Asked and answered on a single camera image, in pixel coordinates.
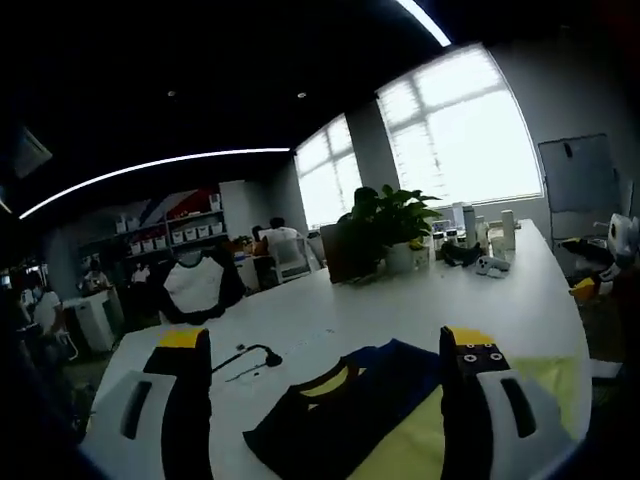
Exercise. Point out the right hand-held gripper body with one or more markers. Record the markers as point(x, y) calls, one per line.
point(622, 240)

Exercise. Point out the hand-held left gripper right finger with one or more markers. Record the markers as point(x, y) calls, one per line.
point(465, 425)

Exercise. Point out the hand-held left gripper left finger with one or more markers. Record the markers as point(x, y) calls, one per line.
point(185, 425)

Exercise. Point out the yellow blue black garment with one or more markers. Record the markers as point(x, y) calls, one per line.
point(360, 415)

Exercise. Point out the whiteboard on stand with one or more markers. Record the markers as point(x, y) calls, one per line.
point(580, 175)

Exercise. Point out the white controller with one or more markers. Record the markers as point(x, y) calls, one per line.
point(487, 265)

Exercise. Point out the white black raglan shirt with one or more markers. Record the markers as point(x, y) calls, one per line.
point(192, 285)

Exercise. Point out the green plant in white pot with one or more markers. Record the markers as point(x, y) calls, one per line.
point(405, 257)

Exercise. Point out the shelf with white bins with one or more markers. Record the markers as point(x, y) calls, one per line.
point(190, 232)

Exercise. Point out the white office chair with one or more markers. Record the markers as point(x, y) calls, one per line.
point(290, 257)

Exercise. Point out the brown cardboard box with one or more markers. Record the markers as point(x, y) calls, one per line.
point(340, 260)

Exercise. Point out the ceiling light strip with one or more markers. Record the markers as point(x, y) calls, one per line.
point(425, 20)
point(250, 151)

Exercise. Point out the white ceiling air conditioner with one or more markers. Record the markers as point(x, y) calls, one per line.
point(32, 150)

